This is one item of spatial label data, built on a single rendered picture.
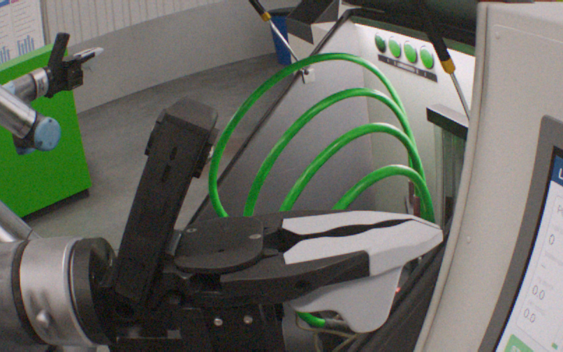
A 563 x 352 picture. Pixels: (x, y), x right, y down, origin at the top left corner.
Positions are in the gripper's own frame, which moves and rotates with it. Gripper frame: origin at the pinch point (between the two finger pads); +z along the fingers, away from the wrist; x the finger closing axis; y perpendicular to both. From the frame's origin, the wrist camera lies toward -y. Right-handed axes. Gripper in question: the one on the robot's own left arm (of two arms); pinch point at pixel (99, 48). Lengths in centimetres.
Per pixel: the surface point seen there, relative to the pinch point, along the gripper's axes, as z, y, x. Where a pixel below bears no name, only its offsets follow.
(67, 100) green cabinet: 114, 93, -229
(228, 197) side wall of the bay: 4, 33, 43
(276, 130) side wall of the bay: 15, 20, 48
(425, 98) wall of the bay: 21, 6, 81
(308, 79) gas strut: 22, 9, 51
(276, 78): -10, -3, 67
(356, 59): 2, -5, 74
